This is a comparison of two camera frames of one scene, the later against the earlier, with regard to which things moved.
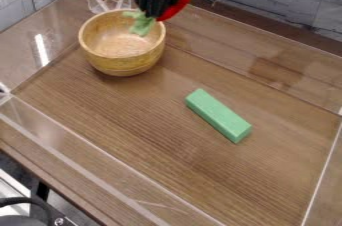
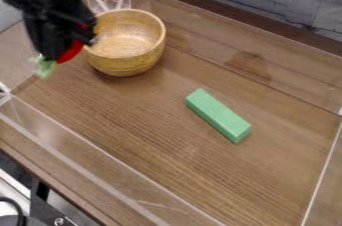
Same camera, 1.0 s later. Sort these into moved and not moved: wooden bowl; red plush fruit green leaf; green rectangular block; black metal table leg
Moved: red plush fruit green leaf
Not moved: black metal table leg; wooden bowl; green rectangular block
